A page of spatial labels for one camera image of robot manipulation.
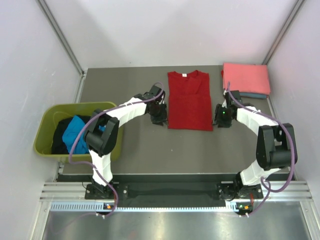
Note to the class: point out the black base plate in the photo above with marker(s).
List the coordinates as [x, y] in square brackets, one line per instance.
[132, 190]

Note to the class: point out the right aluminium corner post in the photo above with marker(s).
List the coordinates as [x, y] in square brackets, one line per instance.
[289, 20]

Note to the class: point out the aluminium corner post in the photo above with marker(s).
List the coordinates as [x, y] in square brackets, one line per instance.
[289, 20]
[60, 35]

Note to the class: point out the black t shirt in bin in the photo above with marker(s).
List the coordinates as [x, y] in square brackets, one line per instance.
[58, 147]

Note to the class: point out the green plastic bin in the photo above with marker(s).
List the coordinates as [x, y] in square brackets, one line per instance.
[49, 122]

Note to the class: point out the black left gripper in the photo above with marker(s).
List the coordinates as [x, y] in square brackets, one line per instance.
[163, 117]

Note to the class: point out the left aluminium corner post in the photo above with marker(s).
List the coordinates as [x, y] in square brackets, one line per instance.
[60, 35]

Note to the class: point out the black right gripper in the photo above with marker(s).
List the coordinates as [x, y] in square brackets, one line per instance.
[218, 120]

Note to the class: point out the cyan t shirt in bin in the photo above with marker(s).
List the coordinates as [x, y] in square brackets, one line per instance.
[73, 127]

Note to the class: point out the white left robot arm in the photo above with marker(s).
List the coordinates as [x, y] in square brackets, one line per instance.
[102, 132]

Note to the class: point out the folded pink t shirt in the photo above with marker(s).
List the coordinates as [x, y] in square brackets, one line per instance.
[246, 78]

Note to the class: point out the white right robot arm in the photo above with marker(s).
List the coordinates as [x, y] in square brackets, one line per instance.
[275, 146]

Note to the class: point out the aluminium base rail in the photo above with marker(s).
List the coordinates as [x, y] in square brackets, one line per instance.
[67, 193]

